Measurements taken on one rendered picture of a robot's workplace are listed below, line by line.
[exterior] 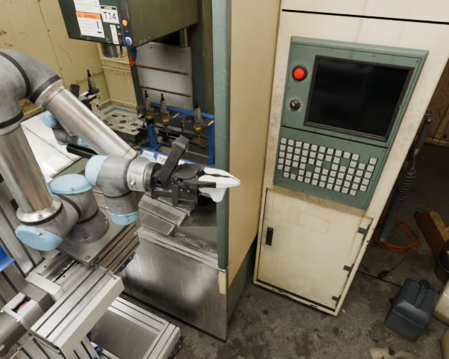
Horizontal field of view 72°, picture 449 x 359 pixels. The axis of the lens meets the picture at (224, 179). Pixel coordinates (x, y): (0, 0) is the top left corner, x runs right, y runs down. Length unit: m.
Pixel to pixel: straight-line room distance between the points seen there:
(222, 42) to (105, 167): 0.44
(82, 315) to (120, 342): 0.92
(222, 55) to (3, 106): 0.53
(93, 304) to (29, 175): 0.47
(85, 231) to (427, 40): 1.29
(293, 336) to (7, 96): 1.98
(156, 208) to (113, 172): 1.17
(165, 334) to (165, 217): 0.66
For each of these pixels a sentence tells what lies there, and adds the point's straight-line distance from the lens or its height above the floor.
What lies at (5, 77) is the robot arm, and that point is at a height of 1.77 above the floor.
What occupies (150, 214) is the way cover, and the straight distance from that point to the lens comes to 1.89.
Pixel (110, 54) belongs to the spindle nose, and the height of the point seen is 1.48.
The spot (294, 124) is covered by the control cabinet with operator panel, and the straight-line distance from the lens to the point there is 1.37.
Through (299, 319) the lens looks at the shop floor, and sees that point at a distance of 2.32.
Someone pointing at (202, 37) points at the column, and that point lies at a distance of 2.27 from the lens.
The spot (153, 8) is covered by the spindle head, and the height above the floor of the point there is 1.72.
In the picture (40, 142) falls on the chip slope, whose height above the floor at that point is 0.75.
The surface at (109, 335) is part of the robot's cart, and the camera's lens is 2.10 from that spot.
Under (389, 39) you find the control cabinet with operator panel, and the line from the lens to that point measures 1.26.
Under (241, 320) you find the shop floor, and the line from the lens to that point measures 2.27.
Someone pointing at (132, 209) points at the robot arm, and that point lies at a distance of 0.83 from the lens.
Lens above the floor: 2.01
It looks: 38 degrees down
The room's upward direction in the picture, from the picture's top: straight up
